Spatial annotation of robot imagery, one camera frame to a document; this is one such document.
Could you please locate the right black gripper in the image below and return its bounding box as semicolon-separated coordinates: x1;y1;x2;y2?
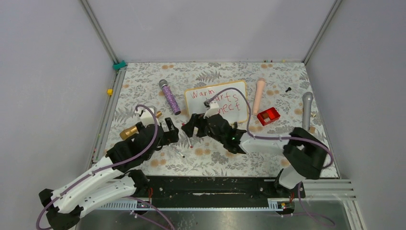
181;111;226;144

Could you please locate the red whiteboard marker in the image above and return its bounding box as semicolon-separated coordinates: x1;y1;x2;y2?
184;132;193;149

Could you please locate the yellow framed whiteboard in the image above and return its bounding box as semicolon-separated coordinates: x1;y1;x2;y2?
184;80;248;123

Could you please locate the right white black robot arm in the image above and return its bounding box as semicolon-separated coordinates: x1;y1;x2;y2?
181;114;328;197

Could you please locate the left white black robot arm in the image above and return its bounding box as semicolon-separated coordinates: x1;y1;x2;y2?
39;117;179;230

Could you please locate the black whiteboard marker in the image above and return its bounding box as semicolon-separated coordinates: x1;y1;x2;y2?
174;148;185;158

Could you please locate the floral table mat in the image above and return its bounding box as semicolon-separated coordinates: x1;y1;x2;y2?
98;61;339;178

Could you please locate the gold microphone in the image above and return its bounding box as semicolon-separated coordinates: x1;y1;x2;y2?
119;111;162;140

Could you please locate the purple glitter microphone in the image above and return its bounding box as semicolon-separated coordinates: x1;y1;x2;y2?
159;79;181;115

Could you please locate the red small box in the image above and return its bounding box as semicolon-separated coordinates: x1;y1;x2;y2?
257;107;281;126

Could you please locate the pink cylinder microphone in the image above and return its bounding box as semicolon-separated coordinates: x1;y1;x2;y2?
252;78;266;115

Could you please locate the teal corner clamp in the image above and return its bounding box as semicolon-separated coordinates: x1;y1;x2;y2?
113;60;127;71

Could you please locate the silver microphone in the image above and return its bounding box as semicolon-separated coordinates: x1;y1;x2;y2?
302;92;314;131

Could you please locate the small wooden cube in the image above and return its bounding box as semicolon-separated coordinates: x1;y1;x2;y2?
308;126;316;134

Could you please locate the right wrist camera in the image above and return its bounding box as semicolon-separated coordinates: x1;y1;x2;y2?
203;100;220;118

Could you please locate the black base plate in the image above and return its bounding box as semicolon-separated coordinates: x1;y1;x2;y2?
133;176;305;207

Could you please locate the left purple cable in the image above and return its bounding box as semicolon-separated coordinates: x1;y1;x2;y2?
35;104;175;230

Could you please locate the purple cable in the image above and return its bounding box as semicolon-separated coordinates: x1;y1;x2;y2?
35;104;175;230
204;87;336;228

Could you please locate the white slotted cable duct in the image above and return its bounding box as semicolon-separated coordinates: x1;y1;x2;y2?
97;199;287;211

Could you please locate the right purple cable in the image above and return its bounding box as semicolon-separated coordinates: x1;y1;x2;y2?
204;87;336;228

